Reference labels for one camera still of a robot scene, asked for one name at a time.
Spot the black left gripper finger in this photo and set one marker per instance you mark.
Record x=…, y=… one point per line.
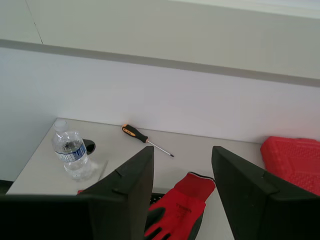
x=125, y=190
x=257, y=200

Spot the red and black work glove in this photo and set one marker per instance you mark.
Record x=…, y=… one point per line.
x=182, y=200

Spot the black perforated plastic basket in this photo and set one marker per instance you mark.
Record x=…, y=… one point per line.
x=156, y=198

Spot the small red flat object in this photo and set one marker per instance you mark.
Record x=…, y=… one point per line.
x=80, y=192

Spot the red plastic tool case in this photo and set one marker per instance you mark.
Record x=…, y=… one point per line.
x=292, y=162

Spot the orange and black screwdriver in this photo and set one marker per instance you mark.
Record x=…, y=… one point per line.
x=136, y=135

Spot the clear plastic water bottle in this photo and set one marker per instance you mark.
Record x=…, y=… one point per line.
x=71, y=152

